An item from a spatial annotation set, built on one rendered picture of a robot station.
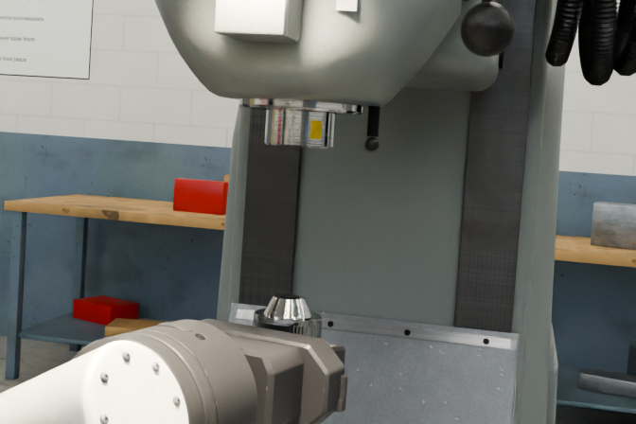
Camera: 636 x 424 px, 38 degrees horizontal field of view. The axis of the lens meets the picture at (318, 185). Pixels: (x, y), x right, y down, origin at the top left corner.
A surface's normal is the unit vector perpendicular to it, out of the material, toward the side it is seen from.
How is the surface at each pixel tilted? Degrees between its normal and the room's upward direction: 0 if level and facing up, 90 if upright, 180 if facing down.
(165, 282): 90
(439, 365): 63
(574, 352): 90
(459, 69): 135
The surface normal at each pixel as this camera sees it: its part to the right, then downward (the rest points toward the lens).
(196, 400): 0.84, -0.34
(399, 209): -0.22, 0.04
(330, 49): 0.05, 0.29
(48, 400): -0.58, -0.49
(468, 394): -0.17, -0.42
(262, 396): -0.45, 0.01
